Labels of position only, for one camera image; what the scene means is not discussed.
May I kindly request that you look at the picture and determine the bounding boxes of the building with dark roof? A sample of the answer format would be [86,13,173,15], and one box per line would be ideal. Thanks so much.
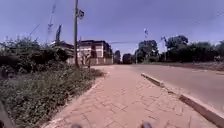
[49,40,76,64]

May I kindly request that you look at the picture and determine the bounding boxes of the wooden utility pole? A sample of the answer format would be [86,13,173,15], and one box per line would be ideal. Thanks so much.
[72,0,85,68]

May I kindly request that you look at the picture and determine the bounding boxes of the robot's own part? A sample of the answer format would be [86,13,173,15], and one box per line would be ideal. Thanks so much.
[70,123,83,128]
[140,122,153,128]

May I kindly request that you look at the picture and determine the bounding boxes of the flush path edging strip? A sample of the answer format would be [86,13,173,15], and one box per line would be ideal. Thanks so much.
[41,70,110,128]

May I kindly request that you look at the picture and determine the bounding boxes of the reddish asphalt road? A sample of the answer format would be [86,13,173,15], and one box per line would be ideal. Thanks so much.
[113,63,224,113]

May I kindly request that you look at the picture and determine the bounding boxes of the red brick building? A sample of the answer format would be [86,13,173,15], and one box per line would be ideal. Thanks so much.
[77,39,114,66]

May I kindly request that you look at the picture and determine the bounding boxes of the row of trees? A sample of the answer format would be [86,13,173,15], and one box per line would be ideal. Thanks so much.
[113,34,224,65]

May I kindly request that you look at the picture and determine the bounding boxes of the lattice mast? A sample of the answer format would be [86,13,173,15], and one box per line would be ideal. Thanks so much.
[46,3,58,35]

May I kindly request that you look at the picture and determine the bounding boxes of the red brick path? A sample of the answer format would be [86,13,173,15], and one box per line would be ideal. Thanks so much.
[41,64,218,128]

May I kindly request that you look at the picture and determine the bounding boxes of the weedy grass verge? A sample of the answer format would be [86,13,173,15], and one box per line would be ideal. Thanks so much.
[0,65,106,128]

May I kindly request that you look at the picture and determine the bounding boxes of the dark green bushes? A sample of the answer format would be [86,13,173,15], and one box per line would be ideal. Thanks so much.
[0,36,80,80]

